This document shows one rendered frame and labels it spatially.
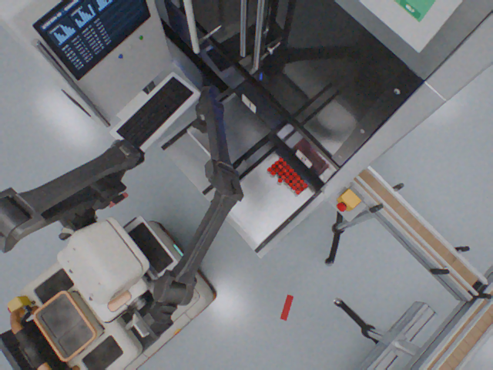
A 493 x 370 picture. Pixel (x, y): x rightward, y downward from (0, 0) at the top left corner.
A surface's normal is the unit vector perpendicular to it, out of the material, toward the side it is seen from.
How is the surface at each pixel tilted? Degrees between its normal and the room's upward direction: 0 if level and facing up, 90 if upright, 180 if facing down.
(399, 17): 90
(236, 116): 0
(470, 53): 90
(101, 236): 43
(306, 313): 0
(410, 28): 90
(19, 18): 90
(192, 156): 0
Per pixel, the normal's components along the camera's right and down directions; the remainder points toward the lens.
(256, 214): 0.04, -0.25
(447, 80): -0.73, 0.65
